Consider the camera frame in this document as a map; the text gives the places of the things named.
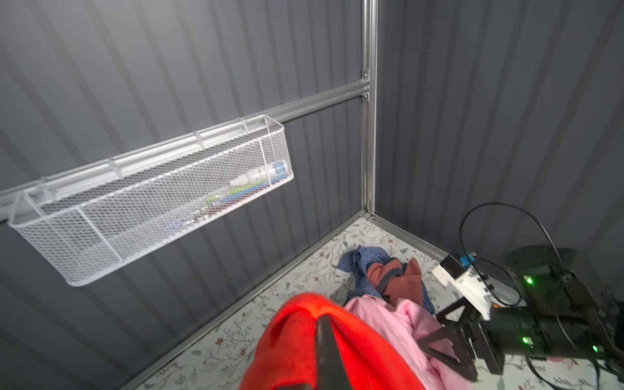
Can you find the maroon cloth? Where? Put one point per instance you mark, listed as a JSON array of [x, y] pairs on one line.
[[396, 281]]

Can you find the pink cloth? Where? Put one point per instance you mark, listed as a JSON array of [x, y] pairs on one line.
[[403, 325]]

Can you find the white wire basket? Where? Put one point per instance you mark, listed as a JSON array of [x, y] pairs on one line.
[[91, 234]]

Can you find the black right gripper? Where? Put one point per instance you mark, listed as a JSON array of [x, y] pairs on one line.
[[465, 335]]

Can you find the red cloth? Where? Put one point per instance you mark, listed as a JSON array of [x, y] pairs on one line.
[[312, 343]]

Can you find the floral table mat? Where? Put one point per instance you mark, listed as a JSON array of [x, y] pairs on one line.
[[218, 356]]

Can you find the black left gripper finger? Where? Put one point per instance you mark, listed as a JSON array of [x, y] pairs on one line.
[[331, 372]]

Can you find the tube in white basket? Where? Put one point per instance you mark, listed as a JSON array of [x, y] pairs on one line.
[[269, 172]]

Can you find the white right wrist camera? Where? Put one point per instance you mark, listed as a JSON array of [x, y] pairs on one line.
[[459, 272]]

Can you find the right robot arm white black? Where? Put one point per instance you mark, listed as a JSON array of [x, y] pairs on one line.
[[556, 315]]

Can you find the blue denim cloth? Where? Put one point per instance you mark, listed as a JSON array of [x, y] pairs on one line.
[[357, 263]]

